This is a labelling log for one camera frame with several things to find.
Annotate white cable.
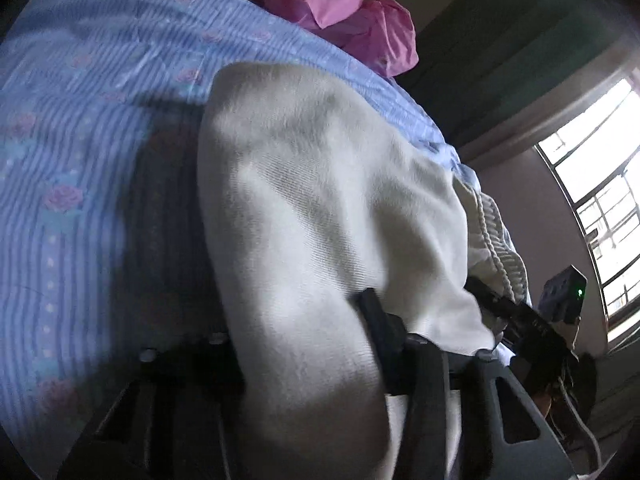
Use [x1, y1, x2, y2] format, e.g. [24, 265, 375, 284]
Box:
[552, 377, 603, 473]

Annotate blue floral bed sheet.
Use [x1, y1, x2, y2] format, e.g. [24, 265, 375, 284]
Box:
[0, 0, 481, 471]

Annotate green curtain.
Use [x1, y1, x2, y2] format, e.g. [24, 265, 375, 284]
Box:
[405, 0, 621, 161]

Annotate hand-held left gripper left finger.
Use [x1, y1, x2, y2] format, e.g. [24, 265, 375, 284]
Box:
[57, 332, 247, 480]

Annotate window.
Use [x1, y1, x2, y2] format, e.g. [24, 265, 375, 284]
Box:
[534, 77, 640, 346]

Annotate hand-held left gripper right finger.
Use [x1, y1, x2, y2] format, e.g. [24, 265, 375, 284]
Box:
[352, 287, 578, 480]

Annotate cream pants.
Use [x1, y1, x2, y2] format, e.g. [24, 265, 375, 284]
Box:
[197, 62, 531, 480]

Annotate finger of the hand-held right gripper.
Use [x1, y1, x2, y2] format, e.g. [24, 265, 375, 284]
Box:
[464, 276, 538, 333]

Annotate pink crumpled blanket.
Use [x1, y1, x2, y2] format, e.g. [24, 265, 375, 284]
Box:
[205, 0, 420, 79]

